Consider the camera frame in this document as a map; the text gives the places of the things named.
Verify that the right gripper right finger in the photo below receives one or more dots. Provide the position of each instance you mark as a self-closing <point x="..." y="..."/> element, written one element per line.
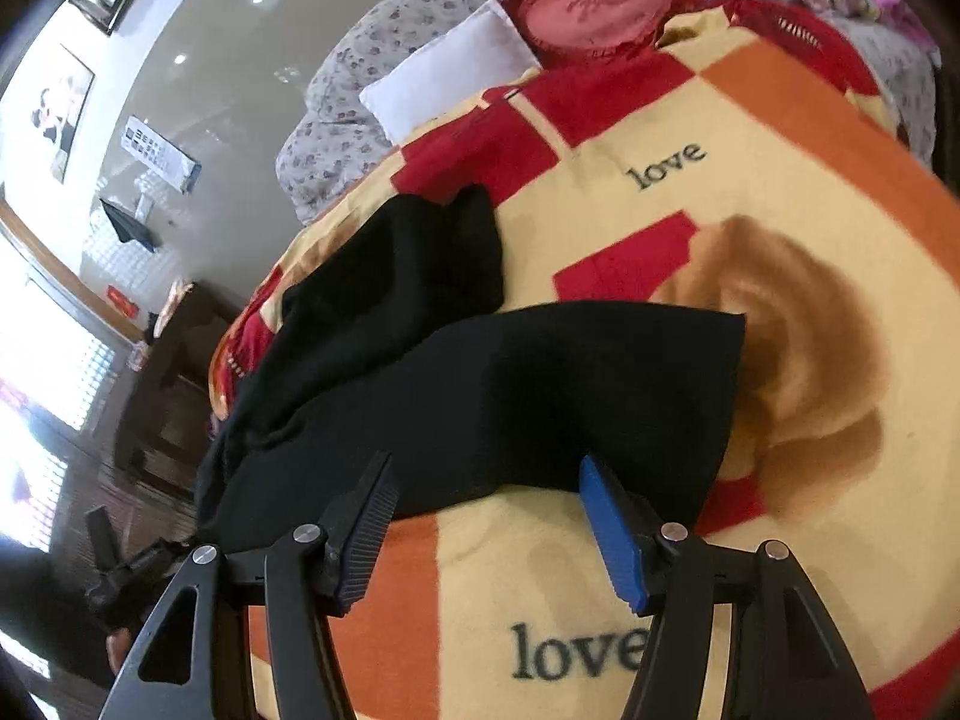
<point x="628" y="534"/>

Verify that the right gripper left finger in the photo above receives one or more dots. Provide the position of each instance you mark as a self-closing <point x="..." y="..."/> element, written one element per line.
<point x="355" y="526"/>

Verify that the black pants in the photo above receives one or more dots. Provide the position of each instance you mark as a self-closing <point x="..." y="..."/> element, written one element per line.
<point x="401" y="343"/>

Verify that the left hand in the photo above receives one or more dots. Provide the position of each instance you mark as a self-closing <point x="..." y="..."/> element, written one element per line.
<point x="118" y="644"/>

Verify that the dark wooden table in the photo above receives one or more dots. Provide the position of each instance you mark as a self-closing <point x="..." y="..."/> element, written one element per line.
<point x="164" y="430"/>

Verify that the grey floral quilt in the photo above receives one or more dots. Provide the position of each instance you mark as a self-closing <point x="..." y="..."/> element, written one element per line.
<point x="338" y="141"/>

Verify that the orange red rose blanket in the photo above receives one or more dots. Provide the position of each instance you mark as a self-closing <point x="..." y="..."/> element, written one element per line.
<point x="709" y="267"/>

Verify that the white pillow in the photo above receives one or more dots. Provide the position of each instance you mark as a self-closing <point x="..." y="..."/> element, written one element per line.
<point x="484" y="51"/>

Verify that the red heart cushion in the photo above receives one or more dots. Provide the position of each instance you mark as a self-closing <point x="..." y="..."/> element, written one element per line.
<point x="570" y="32"/>

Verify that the dark cloth on wall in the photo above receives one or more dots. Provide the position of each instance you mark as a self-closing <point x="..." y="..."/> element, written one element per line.
<point x="128" y="228"/>

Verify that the white wall poster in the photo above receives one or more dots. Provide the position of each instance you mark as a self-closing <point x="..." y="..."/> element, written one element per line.
<point x="161" y="156"/>

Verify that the framed wall picture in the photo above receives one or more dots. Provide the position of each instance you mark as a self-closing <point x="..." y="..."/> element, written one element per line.
<point x="41" y="110"/>

